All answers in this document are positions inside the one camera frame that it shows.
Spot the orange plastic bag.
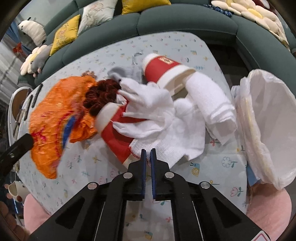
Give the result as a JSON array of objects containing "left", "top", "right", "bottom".
[{"left": 29, "top": 76, "right": 97, "bottom": 179}]

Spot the white knit cloth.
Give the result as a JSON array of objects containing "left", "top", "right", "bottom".
[{"left": 112, "top": 78, "right": 205, "bottom": 167}]

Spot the white paper towel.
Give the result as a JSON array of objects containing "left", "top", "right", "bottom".
[{"left": 183, "top": 71, "right": 237, "bottom": 145}]

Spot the red white paper cup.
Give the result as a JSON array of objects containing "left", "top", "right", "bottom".
[{"left": 142, "top": 53, "right": 196, "bottom": 96}]

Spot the operator hand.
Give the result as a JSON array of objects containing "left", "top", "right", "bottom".
[{"left": 1, "top": 201, "right": 29, "bottom": 240}]

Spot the black remote control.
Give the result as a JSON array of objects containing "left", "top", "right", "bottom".
[
  {"left": 23, "top": 95, "right": 33, "bottom": 121},
  {"left": 31, "top": 83, "right": 43, "bottom": 108}
]

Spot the white chair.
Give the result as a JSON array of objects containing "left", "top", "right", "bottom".
[{"left": 8, "top": 86, "right": 33, "bottom": 146}]

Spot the floral pale blue tablecloth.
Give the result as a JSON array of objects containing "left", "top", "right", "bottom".
[{"left": 18, "top": 32, "right": 247, "bottom": 240}]

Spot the daisy plush cushion left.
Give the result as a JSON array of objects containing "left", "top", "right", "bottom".
[{"left": 20, "top": 45, "right": 46, "bottom": 76}]

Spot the grey plush toy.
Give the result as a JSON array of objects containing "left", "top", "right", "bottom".
[{"left": 30, "top": 44, "right": 53, "bottom": 78}]

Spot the beige patterned scrunchie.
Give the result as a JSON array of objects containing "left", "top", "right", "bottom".
[{"left": 81, "top": 70, "right": 97, "bottom": 79}]

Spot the dark red velvet scrunchie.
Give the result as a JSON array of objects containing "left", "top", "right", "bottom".
[{"left": 83, "top": 79, "right": 121, "bottom": 117}]

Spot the white plush pillow toy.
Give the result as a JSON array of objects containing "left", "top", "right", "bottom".
[{"left": 17, "top": 20, "right": 47, "bottom": 47}]

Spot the small yellow embroidered cushion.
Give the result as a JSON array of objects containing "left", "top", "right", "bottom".
[{"left": 49, "top": 15, "right": 80, "bottom": 56}]

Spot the white bag lined bin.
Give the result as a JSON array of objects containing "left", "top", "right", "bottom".
[{"left": 231, "top": 69, "right": 295, "bottom": 190}]

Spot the grey sock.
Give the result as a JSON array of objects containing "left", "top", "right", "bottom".
[{"left": 107, "top": 65, "right": 143, "bottom": 83}]

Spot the metal clip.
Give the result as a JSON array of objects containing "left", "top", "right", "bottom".
[{"left": 132, "top": 52, "right": 143, "bottom": 65}]

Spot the pale floral cushion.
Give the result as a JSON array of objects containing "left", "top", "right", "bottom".
[{"left": 78, "top": 0, "right": 117, "bottom": 36}]

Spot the large yellow embroidered cushion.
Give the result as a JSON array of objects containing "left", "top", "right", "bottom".
[{"left": 121, "top": 0, "right": 171, "bottom": 15}]

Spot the dark green sectional sofa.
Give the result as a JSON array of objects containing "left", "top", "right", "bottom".
[{"left": 18, "top": 1, "right": 295, "bottom": 91}]

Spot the blue braided item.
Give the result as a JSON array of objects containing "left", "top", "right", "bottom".
[{"left": 203, "top": 4, "right": 232, "bottom": 17}]

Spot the cream daisy flower cushion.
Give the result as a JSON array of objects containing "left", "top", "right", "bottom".
[{"left": 211, "top": 1, "right": 290, "bottom": 50}]

